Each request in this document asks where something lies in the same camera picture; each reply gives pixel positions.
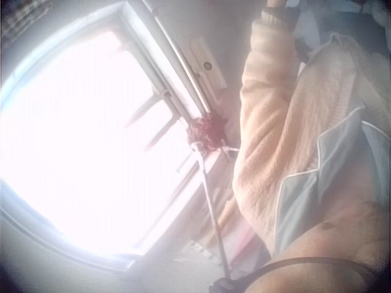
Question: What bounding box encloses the white framed window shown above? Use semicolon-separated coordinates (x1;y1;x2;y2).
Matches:
0;0;235;275

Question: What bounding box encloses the red mop with white pole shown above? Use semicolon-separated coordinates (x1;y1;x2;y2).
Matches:
183;112;242;293

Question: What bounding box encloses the white window latch plate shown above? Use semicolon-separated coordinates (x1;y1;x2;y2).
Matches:
189;41;226;90

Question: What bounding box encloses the checkered curtain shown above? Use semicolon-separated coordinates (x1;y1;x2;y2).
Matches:
0;0;42;46

